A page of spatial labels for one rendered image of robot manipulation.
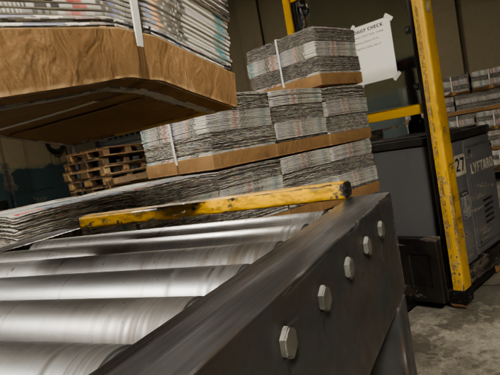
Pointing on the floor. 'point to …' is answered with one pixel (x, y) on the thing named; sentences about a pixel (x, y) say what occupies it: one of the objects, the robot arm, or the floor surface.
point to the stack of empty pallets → (107, 159)
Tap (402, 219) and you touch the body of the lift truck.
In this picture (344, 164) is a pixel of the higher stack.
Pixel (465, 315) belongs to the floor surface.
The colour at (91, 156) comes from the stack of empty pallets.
